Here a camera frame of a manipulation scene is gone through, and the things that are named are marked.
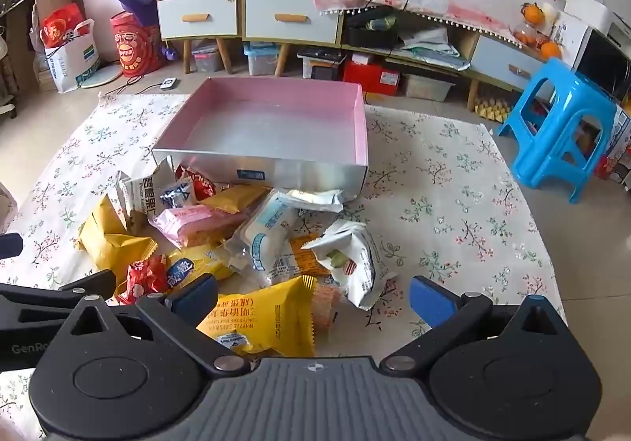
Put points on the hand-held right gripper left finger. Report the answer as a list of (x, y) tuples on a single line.
[(197, 298)]

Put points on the large yellow waffle packet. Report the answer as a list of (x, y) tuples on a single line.
[(266, 318)]

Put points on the golden bar packet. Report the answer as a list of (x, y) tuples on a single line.
[(236, 198)]

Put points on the clear packet white roll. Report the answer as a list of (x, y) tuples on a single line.
[(268, 236)]

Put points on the small white device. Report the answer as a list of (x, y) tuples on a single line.
[(168, 84)]

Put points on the black device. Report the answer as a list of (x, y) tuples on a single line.
[(323, 71)]

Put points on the white microwave oven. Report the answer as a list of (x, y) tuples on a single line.
[(604, 61)]

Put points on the red snack packet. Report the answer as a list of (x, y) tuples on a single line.
[(143, 276), (197, 182)]

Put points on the clear bin blue lid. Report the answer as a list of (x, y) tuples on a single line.
[(261, 61)]

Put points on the white shopping bag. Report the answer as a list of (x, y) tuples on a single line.
[(69, 66)]

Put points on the cream silver snack packet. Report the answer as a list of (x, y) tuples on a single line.
[(315, 200)]

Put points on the pale blue drawer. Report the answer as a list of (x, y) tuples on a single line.
[(493, 56)]

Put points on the green yellow pouch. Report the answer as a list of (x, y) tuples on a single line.
[(379, 22)]

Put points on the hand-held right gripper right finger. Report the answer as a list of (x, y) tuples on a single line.
[(431, 300)]

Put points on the floral cloth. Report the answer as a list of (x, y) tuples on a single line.
[(443, 204)]

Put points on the blue plastic stool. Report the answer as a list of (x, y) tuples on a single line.
[(567, 76)]

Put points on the white packet black text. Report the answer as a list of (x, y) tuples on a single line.
[(140, 189)]

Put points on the beige cloth bag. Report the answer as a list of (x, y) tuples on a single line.
[(6, 209)]

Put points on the folded pale clothes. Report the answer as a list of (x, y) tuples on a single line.
[(429, 44)]

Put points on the silver box pink inside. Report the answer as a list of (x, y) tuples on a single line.
[(276, 125)]

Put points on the red gift bag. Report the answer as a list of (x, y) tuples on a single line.
[(61, 24)]

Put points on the white storage bin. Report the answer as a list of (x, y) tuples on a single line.
[(429, 89)]

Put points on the white green printed packet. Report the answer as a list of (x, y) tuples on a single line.
[(360, 258)]

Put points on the pink cloth with fringe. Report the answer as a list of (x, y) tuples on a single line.
[(424, 2)]

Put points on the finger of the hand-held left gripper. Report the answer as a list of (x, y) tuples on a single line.
[(93, 283), (10, 245)]

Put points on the red printed bag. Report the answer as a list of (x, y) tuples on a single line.
[(135, 47)]

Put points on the white round base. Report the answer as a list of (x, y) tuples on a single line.
[(101, 76)]

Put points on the pile of oranges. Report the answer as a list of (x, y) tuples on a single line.
[(533, 13)]

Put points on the white foam box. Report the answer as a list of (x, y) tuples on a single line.
[(586, 7)]

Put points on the red box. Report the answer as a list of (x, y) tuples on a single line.
[(369, 76)]

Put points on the printed cardboard box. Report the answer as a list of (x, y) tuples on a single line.
[(621, 140)]

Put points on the low wooden shelf unit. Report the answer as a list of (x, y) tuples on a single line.
[(470, 47)]

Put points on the orange packet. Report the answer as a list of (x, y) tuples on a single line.
[(308, 258)]

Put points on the pink wafer packet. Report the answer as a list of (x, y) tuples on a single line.
[(197, 224)]

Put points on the yellow egg tray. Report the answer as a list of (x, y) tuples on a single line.
[(493, 111)]

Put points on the gold pillow packet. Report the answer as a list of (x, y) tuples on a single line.
[(111, 244)]

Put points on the yellow packet blue label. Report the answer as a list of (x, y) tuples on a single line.
[(197, 263)]

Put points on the black storage box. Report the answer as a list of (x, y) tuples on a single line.
[(365, 39)]

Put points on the clear rice cracker packet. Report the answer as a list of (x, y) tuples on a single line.
[(325, 305)]

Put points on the clear storage bin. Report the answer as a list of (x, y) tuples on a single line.
[(207, 61)]

